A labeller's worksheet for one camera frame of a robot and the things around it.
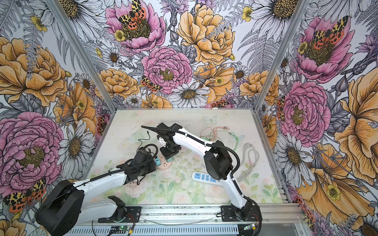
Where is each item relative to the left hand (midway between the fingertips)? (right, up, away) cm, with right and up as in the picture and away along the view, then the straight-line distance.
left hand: (153, 168), depth 89 cm
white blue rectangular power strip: (+30, -3, -5) cm, 30 cm away
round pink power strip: (+7, +2, 0) cm, 7 cm away
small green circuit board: (-9, -23, -18) cm, 30 cm away
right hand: (+11, +7, -4) cm, 13 cm away
